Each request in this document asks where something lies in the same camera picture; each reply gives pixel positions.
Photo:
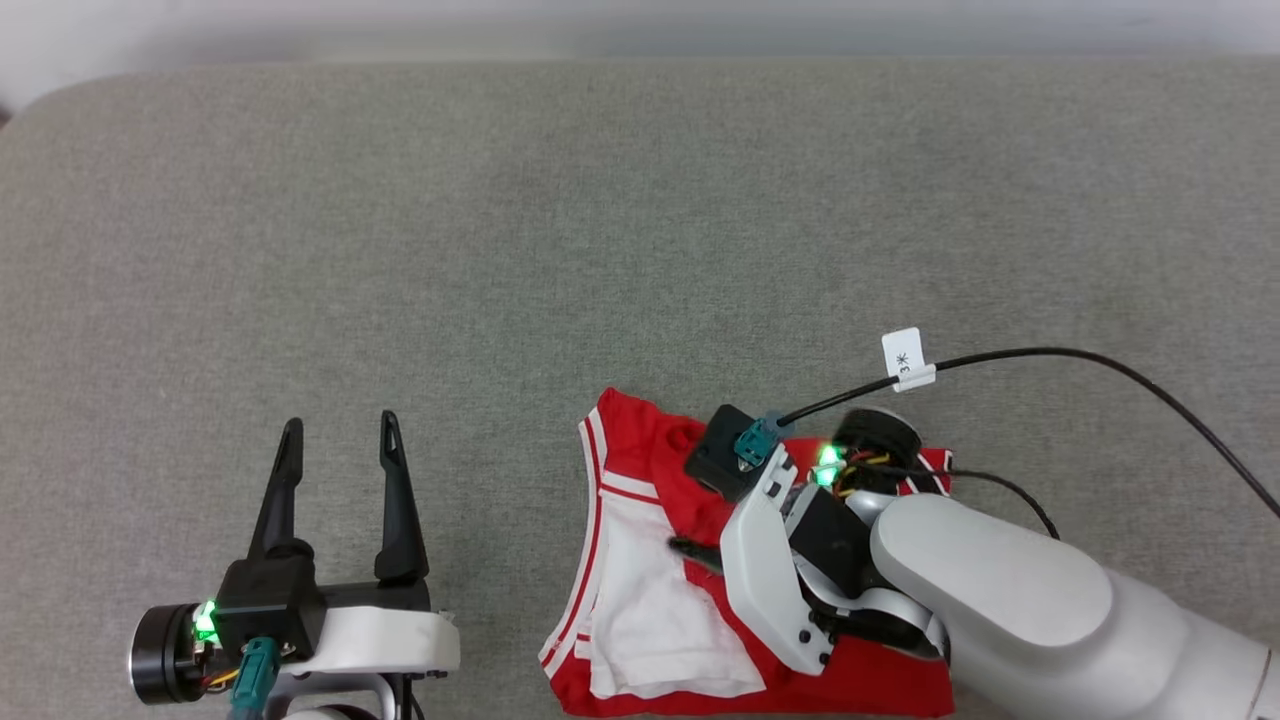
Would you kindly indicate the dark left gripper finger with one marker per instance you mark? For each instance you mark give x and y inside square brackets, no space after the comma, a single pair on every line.
[400,520]
[283,500]

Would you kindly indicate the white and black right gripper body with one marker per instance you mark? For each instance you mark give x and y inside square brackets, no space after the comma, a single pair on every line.
[760,570]

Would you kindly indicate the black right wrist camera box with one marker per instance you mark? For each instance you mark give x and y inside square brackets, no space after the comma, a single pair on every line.
[718,455]

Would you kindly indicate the red and white garment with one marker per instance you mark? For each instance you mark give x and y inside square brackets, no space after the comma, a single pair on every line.
[640,600]

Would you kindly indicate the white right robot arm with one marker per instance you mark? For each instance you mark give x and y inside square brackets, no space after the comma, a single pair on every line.
[1000,600]

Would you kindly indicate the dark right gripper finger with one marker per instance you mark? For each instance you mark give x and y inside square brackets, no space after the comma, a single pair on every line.
[695,552]

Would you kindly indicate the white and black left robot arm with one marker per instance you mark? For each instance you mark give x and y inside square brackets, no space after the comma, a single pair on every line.
[160,655]

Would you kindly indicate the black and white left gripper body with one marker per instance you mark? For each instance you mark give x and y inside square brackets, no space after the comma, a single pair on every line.
[265,605]

